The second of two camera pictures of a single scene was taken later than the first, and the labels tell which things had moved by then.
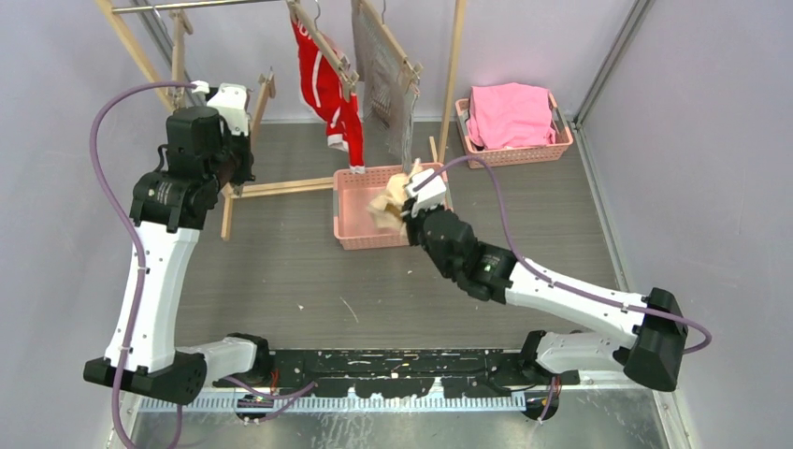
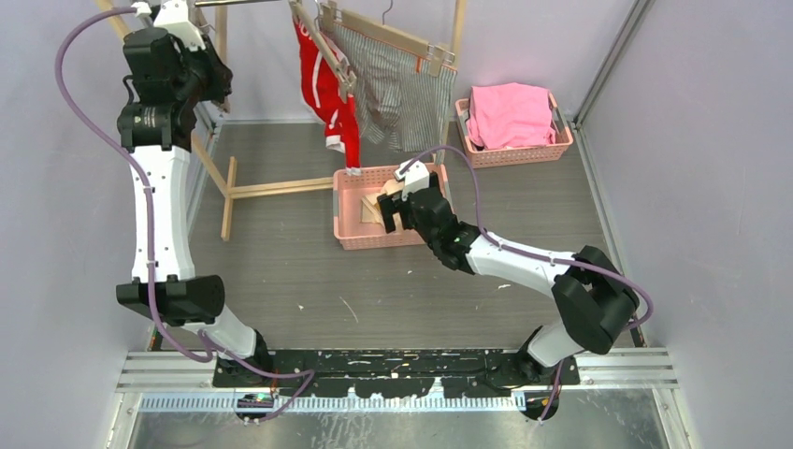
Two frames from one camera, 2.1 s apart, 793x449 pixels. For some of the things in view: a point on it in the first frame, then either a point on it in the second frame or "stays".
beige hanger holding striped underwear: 413,69 to 330,17
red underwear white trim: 324,88 stays
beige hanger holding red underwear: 338,63 stays
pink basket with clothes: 511,125 stays
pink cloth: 511,115 stays
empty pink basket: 355,226 stays
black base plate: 383,372 stays
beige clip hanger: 267,79 to 215,17
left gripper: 245,172 to 222,76
